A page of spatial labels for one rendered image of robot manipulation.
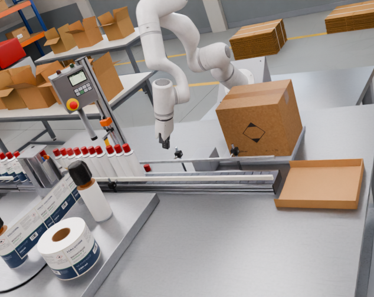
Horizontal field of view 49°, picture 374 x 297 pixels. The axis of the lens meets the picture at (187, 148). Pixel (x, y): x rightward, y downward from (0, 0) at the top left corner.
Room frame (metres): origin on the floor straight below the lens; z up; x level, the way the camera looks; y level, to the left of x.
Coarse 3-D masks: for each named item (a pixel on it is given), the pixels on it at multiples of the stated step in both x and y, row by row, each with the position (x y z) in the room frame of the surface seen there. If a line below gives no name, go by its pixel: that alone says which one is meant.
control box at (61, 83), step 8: (64, 72) 1.97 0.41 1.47; (72, 72) 1.97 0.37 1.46; (56, 80) 1.94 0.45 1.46; (64, 80) 1.95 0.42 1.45; (88, 80) 1.99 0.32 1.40; (56, 88) 1.94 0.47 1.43; (64, 88) 1.95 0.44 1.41; (72, 88) 1.96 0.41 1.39; (64, 96) 1.94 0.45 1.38; (72, 96) 1.95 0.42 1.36; (80, 96) 1.96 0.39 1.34; (88, 96) 1.97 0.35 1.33; (96, 96) 1.98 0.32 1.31; (64, 104) 1.94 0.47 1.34; (80, 104) 1.96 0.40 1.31; (88, 104) 1.98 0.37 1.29; (72, 112) 1.94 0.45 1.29
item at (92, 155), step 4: (88, 148) 1.93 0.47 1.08; (92, 148) 1.93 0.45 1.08; (92, 152) 1.93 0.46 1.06; (92, 156) 1.92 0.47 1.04; (92, 160) 1.92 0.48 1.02; (96, 160) 1.92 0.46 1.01; (96, 164) 1.92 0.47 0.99; (100, 164) 1.92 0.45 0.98; (96, 168) 1.92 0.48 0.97; (100, 168) 1.92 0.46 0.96; (100, 172) 1.92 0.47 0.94; (100, 176) 1.93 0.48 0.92; (104, 176) 1.92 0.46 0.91
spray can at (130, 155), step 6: (126, 144) 1.80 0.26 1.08; (126, 150) 1.79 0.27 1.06; (132, 150) 1.80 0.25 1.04; (126, 156) 1.79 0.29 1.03; (132, 156) 1.78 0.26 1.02; (132, 162) 1.78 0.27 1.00; (138, 162) 1.80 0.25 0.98; (132, 168) 1.78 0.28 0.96; (138, 168) 1.78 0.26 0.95; (138, 174) 1.78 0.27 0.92; (144, 174) 1.80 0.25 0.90
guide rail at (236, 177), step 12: (96, 180) 1.93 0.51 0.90; (108, 180) 1.88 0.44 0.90; (120, 180) 1.83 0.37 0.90; (132, 180) 1.78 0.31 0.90; (144, 180) 1.74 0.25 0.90; (156, 180) 1.70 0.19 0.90; (168, 180) 1.66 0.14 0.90; (180, 180) 1.62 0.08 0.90; (192, 180) 1.58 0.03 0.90; (204, 180) 1.54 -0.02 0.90; (216, 180) 1.51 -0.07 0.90
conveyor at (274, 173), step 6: (150, 174) 1.81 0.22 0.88; (156, 174) 1.78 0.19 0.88; (162, 174) 1.76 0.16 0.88; (168, 174) 1.74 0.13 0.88; (174, 174) 1.72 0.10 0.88; (180, 174) 1.70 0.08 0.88; (186, 174) 1.68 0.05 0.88; (192, 174) 1.66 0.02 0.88; (198, 174) 1.64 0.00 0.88; (204, 174) 1.62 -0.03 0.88; (210, 174) 1.60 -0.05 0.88; (216, 174) 1.58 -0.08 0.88; (222, 174) 1.56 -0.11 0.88; (228, 174) 1.54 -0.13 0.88; (234, 174) 1.52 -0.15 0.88; (240, 174) 1.51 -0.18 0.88; (246, 174) 1.49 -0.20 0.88; (252, 174) 1.47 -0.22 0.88; (258, 174) 1.45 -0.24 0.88; (264, 174) 1.44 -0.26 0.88; (270, 174) 1.42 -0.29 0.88; (276, 174) 1.41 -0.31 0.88; (222, 180) 1.51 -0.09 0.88; (228, 180) 1.50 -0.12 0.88; (234, 180) 1.48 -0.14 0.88; (240, 180) 1.46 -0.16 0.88; (246, 180) 1.45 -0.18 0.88; (252, 180) 1.43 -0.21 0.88; (258, 180) 1.41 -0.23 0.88; (264, 180) 1.40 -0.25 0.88; (270, 180) 1.38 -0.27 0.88
